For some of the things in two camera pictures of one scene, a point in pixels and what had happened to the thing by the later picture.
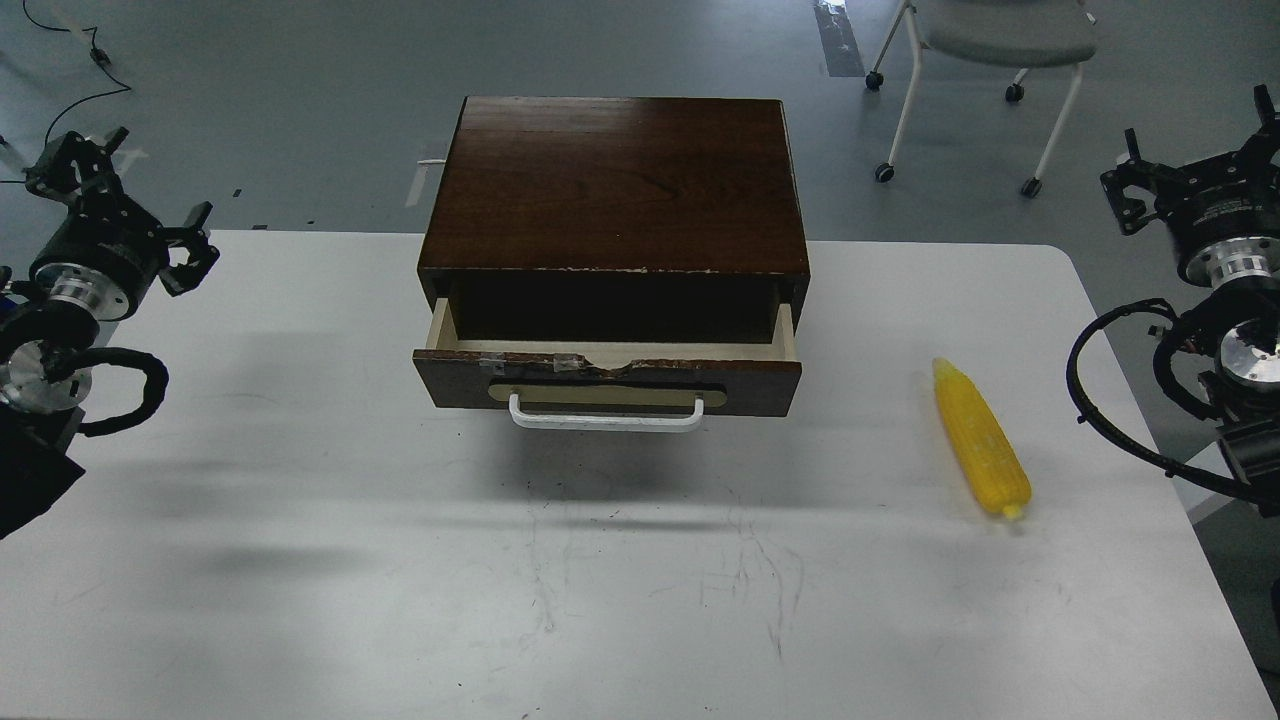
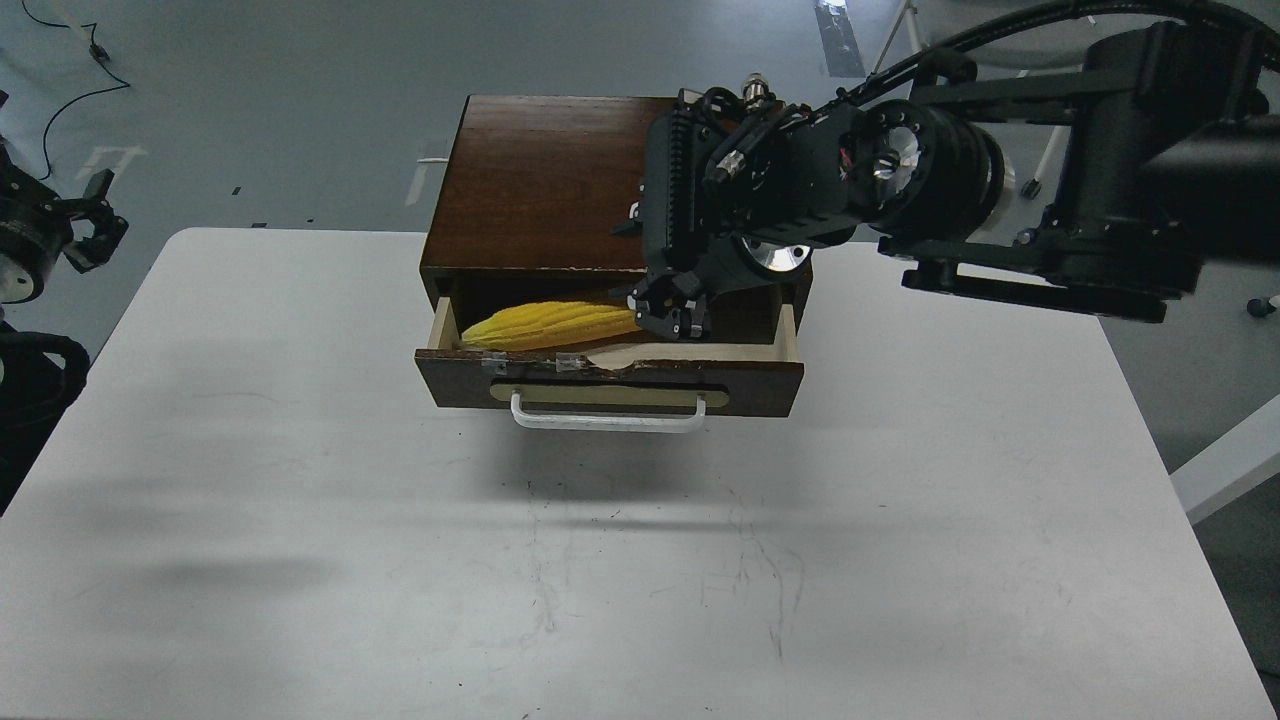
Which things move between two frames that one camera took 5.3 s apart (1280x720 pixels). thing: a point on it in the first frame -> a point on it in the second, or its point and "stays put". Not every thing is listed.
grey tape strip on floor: (841, 49) stays put
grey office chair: (1012, 33) stays put
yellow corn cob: (990, 457) -> (548, 324)
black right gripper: (1208, 201) -> (739, 188)
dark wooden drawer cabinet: (615, 219) stays put
